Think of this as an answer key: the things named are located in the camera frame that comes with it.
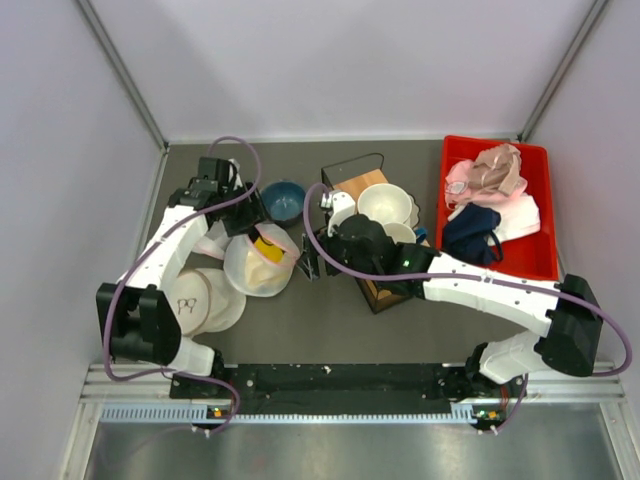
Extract navy blue garment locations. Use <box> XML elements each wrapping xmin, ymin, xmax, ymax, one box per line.
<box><xmin>441</xmin><ymin>203</ymin><xmax>504</xmax><ymax>266</ymax></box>

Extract white ceramic bowl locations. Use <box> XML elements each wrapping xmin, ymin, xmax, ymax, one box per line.
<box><xmin>356</xmin><ymin>183</ymin><xmax>416</xmax><ymax>226</ymax></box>

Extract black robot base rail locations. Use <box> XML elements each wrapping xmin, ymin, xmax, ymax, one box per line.
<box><xmin>169</xmin><ymin>361</ymin><xmax>526</xmax><ymax>430</ymax></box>

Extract white mesh laundry bag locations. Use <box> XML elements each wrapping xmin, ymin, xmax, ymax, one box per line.
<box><xmin>192</xmin><ymin>221</ymin><xmax>231</xmax><ymax>260</ymax></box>
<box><xmin>223</xmin><ymin>223</ymin><xmax>300</xmax><ymax>297</ymax></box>

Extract beige satin garment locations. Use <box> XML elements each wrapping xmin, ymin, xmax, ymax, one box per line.
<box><xmin>469</xmin><ymin>144</ymin><xmax>521</xmax><ymax>196</ymax></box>

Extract black wire wooden shelf rack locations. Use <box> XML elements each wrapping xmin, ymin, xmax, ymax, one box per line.
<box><xmin>320</xmin><ymin>152</ymin><xmax>409</xmax><ymax>314</ymax></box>

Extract pink garment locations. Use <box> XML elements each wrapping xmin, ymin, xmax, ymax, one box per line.
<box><xmin>444</xmin><ymin>160</ymin><xmax>528</xmax><ymax>210</ymax></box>

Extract yellow and navy bra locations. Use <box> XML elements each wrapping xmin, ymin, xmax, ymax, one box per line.
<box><xmin>253</xmin><ymin>235</ymin><xmax>285</xmax><ymax>264</ymax></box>

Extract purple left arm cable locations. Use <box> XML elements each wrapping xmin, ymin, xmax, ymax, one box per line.
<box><xmin>99</xmin><ymin>135</ymin><xmax>264</xmax><ymax>436</ymax></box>

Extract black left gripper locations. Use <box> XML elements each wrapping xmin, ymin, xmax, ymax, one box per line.
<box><xmin>219</xmin><ymin>179</ymin><xmax>273</xmax><ymax>237</ymax></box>

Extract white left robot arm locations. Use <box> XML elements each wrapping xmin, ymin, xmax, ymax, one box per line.
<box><xmin>96</xmin><ymin>157</ymin><xmax>266</xmax><ymax>397</ymax></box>

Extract cream round mesh bra bag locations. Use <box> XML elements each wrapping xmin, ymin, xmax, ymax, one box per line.
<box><xmin>169</xmin><ymin>268</ymin><xmax>247</xmax><ymax>337</ymax></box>

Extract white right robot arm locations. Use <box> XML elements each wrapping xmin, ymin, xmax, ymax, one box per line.
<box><xmin>298</xmin><ymin>191</ymin><xmax>603</xmax><ymax>396</ymax></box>

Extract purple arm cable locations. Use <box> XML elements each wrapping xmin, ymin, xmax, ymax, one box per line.
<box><xmin>301</xmin><ymin>182</ymin><xmax>634</xmax><ymax>435</ymax></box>
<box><xmin>99</xmin><ymin>135</ymin><xmax>264</xmax><ymax>436</ymax></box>

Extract dark blue ceramic bowl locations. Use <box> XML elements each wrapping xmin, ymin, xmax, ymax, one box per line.
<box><xmin>260</xmin><ymin>181</ymin><xmax>306</xmax><ymax>227</ymax></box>

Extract white folded cloth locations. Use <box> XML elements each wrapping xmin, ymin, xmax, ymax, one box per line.
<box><xmin>491</xmin><ymin>194</ymin><xmax>541</xmax><ymax>243</ymax></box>

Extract blue and white mug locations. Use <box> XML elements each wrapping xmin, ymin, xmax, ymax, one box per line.
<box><xmin>383</xmin><ymin>222</ymin><xmax>428</xmax><ymax>246</ymax></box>

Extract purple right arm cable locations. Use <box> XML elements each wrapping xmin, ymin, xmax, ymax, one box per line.
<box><xmin>301</xmin><ymin>182</ymin><xmax>634</xmax><ymax>435</ymax></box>

